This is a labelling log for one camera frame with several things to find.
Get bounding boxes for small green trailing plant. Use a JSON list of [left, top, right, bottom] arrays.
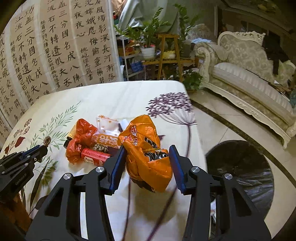
[[181, 71, 204, 91]]

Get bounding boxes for leafy plant in white pot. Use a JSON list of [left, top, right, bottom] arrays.
[[114, 7, 171, 59]]

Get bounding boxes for bin with black liner bag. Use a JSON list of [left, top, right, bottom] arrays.
[[205, 140, 274, 223]]

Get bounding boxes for red plastic bag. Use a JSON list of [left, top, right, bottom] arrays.
[[66, 119, 99, 165]]

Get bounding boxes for red cylindrical packet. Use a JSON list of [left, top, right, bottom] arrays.
[[81, 148, 111, 166]]

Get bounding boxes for orange plastic bag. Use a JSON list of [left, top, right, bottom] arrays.
[[118, 115, 174, 193]]

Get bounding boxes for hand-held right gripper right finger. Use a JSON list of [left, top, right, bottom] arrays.
[[169, 145, 271, 241]]

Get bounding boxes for tall leafy plant dark pot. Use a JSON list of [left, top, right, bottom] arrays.
[[173, 3, 200, 57]]

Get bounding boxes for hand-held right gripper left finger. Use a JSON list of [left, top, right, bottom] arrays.
[[28, 146, 127, 241]]

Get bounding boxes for orange and white packet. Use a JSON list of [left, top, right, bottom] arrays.
[[91, 133, 121, 149]]

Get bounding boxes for papers on sofa seat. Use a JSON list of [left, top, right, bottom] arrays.
[[270, 80, 294, 95]]

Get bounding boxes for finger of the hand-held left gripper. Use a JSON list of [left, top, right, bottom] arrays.
[[0, 146, 38, 166], [0, 146, 48, 176]]

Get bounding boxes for calligraphy screen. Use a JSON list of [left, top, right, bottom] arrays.
[[0, 0, 119, 145]]

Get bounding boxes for ornate cream sofa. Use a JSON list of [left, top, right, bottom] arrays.
[[194, 31, 296, 149]]

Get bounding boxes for grey-blue hanging cloth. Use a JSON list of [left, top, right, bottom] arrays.
[[118, 0, 185, 33]]

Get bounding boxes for yellow label bottle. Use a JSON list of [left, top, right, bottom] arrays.
[[63, 125, 78, 149]]

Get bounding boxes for wooden plant stand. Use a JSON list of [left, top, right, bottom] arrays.
[[142, 34, 199, 81]]

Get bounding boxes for white metal shelf rack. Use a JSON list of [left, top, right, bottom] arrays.
[[117, 36, 145, 81]]

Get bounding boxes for ornate cream armchair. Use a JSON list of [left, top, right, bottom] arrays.
[[190, 23, 219, 45]]

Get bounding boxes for floral print tablecloth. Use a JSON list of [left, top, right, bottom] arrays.
[[0, 80, 207, 241]]

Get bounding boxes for black jacket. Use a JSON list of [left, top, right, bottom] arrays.
[[262, 32, 289, 75]]

